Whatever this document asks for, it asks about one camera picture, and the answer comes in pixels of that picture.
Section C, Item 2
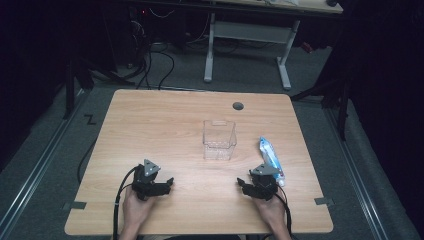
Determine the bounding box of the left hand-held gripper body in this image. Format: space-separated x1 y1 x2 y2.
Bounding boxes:
131 159 169 202

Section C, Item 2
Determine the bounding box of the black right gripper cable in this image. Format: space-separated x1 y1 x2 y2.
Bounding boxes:
274 186 294 238

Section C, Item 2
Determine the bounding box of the dark computer tower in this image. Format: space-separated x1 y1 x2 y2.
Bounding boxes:
103 4 151 69

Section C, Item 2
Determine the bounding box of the black metal stand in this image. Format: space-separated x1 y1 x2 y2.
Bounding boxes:
289 74 352 142
62 54 136 121

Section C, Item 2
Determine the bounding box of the thin black floor cable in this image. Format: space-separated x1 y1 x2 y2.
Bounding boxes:
76 137 99 185

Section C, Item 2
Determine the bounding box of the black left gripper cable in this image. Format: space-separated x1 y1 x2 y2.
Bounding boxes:
112 165 140 240

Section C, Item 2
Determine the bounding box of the person's left hand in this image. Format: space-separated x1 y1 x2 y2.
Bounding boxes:
121 192 158 232

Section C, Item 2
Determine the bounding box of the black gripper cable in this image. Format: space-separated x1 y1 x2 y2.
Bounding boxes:
274 186 294 238
112 165 140 240

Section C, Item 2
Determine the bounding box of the blue toothpaste tube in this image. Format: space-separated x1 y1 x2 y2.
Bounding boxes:
258 135 286 188

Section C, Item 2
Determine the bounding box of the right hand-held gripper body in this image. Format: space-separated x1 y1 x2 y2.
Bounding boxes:
248 163 280 202

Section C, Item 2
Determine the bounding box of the metal floor rail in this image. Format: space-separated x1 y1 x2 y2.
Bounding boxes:
0 89 86 232
324 107 390 240

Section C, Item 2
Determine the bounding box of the person's right hand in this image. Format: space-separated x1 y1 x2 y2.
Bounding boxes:
254 196 288 232

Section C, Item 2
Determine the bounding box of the desk with white metal frame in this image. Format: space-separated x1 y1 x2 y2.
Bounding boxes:
133 0 344 92

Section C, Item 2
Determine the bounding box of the clear plastic container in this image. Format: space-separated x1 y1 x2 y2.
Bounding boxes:
202 119 238 161

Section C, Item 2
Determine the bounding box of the black floor cable bundle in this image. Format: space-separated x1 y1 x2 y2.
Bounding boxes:
128 19 176 91

